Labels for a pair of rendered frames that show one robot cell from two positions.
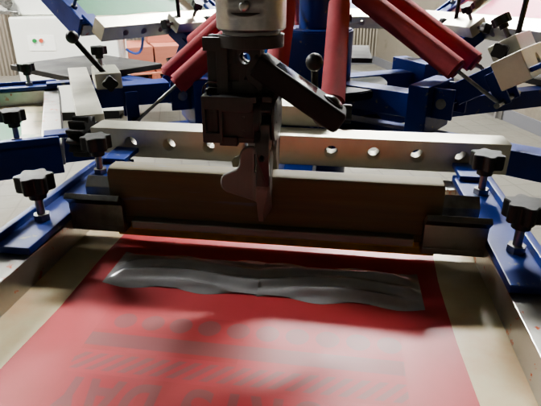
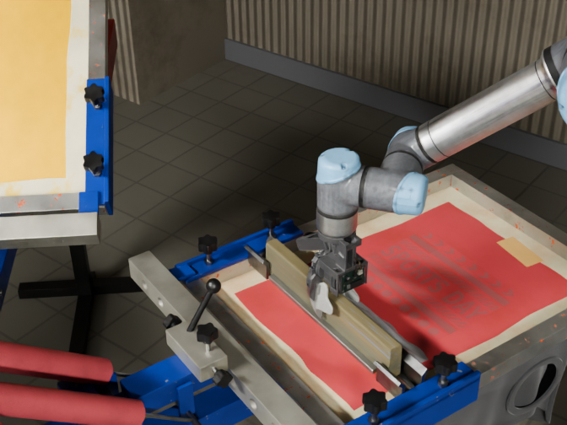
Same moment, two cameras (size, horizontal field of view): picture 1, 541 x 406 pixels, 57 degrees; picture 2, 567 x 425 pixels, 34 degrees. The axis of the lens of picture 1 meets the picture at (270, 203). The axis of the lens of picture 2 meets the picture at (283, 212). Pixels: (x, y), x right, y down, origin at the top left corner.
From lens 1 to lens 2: 210 cm
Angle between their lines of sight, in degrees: 106
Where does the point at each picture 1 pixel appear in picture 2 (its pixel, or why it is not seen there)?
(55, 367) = (472, 326)
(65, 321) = (458, 345)
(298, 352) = (385, 282)
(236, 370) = (412, 288)
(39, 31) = not seen: outside the picture
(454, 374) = not seen: hidden behind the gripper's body
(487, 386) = not seen: hidden behind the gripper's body
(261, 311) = (377, 302)
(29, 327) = (474, 352)
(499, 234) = (258, 244)
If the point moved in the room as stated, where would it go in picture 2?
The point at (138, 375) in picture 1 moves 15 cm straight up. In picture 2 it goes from (445, 306) to (451, 248)
